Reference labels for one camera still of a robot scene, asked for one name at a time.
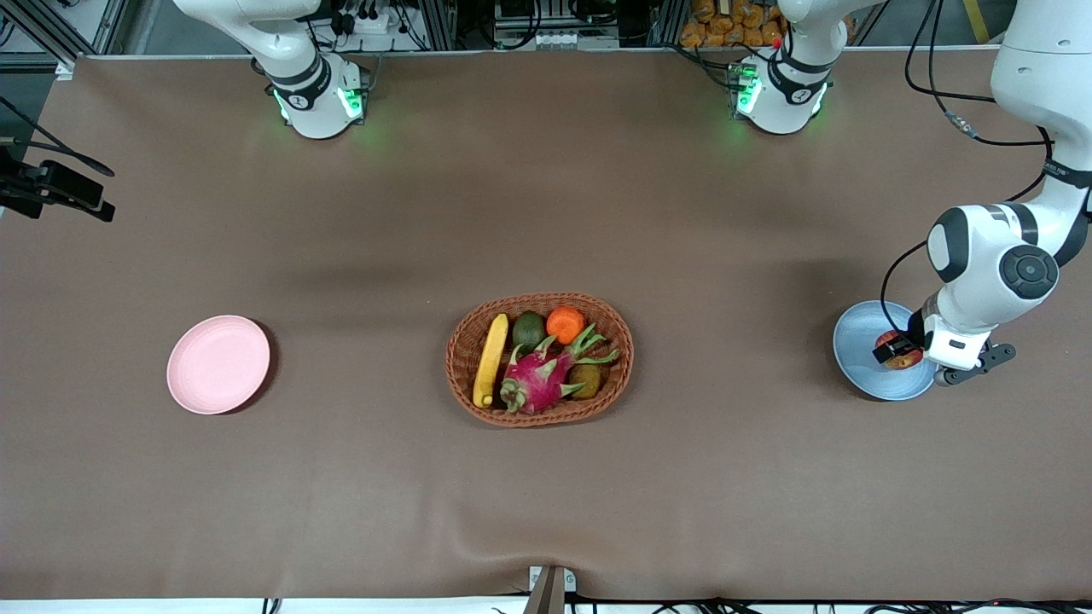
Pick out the pink dragon fruit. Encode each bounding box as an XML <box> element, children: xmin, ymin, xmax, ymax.
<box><xmin>499</xmin><ymin>322</ymin><xmax>621</xmax><ymax>416</ymax></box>

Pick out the aluminium frame beam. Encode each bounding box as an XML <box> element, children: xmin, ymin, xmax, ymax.
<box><xmin>13</xmin><ymin>0</ymin><xmax>86</xmax><ymax>79</ymax></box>

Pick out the brown table cover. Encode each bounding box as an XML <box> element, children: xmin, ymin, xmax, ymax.
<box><xmin>0</xmin><ymin>47</ymin><xmax>1092</xmax><ymax>602</ymax></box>

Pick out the orange fruit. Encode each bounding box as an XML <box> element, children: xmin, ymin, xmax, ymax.
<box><xmin>546</xmin><ymin>305</ymin><xmax>586</xmax><ymax>345</ymax></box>

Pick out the red apple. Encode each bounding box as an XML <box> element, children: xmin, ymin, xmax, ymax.
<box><xmin>883</xmin><ymin>331</ymin><xmax>924</xmax><ymax>371</ymax></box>

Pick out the brown kiwi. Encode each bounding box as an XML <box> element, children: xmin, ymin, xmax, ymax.
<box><xmin>566</xmin><ymin>362</ymin><xmax>603</xmax><ymax>400</ymax></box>

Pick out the yellow banana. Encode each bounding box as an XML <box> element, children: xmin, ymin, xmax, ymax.
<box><xmin>473</xmin><ymin>313</ymin><xmax>510</xmax><ymax>409</ymax></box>

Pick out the green avocado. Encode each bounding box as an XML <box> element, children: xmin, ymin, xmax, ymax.
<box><xmin>512</xmin><ymin>310</ymin><xmax>548</xmax><ymax>355</ymax></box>

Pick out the grey metal bracket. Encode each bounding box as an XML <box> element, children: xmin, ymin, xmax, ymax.
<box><xmin>522</xmin><ymin>565</ymin><xmax>578</xmax><ymax>614</ymax></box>

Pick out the brown wicker basket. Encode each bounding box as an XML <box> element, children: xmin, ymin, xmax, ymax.
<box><xmin>444</xmin><ymin>293</ymin><xmax>636</xmax><ymax>428</ymax></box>

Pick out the pile of golden bread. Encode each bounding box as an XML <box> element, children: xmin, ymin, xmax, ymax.
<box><xmin>680</xmin><ymin>0</ymin><xmax>786</xmax><ymax>49</ymax></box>

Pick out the aluminium frame post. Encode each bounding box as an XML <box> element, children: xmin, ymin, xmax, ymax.
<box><xmin>653</xmin><ymin>0</ymin><xmax>685</xmax><ymax>48</ymax></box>
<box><xmin>422</xmin><ymin>0</ymin><xmax>458</xmax><ymax>50</ymax></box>

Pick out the blue plate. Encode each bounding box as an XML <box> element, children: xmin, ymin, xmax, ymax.
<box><xmin>833</xmin><ymin>299</ymin><xmax>941</xmax><ymax>402</ymax></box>

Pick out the white power strip with plugs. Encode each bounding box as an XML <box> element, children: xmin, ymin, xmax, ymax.
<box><xmin>337</xmin><ymin>7</ymin><xmax>393</xmax><ymax>35</ymax></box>

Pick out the pink plate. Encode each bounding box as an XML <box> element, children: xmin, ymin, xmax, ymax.
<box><xmin>166</xmin><ymin>315</ymin><xmax>271</xmax><ymax>416</ymax></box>

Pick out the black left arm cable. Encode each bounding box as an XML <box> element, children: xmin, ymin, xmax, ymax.
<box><xmin>879</xmin><ymin>0</ymin><xmax>1057</xmax><ymax>342</ymax></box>

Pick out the long white power strip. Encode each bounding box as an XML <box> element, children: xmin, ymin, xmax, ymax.
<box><xmin>533</xmin><ymin>30</ymin><xmax>619</xmax><ymax>50</ymax></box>

